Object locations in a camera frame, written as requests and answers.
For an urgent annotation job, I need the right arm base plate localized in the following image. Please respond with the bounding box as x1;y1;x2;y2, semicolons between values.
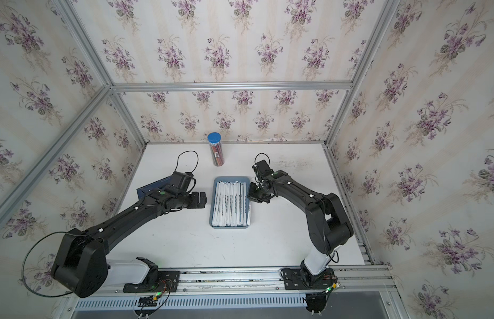
280;268;340;292

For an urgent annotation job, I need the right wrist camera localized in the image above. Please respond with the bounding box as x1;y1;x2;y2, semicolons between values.
252;160;274;180

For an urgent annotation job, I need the pencil tube with blue lid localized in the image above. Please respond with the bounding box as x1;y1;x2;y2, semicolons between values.
207;132;224;167

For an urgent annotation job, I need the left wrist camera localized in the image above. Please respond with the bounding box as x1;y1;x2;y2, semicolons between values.
169;171;194;192

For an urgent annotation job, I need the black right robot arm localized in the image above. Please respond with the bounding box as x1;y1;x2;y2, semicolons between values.
248;160;354;285

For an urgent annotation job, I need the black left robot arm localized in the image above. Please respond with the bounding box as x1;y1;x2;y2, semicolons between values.
50;171;207;298

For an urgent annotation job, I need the straw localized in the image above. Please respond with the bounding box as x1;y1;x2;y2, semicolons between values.
226;182;233;227
243;183;247;227
246;202;252;226
231;183;238;227
211;181;220;227
223;183;231;227
219;182;227;227
216;188;220;227
234;182;241;227
237;183;244;226

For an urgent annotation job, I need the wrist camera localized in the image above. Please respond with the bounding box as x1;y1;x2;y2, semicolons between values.
169;171;194;192
252;160;274;180

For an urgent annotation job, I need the vented metal strip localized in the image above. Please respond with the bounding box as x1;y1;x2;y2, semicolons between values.
76;293;307;312

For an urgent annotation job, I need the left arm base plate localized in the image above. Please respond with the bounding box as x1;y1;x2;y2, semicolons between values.
123;271;181;293

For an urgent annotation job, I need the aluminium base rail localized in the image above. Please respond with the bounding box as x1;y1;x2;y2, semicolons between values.
54;265;409;318

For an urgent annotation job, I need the blue storage tray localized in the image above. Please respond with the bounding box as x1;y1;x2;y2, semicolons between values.
209;176;251;229

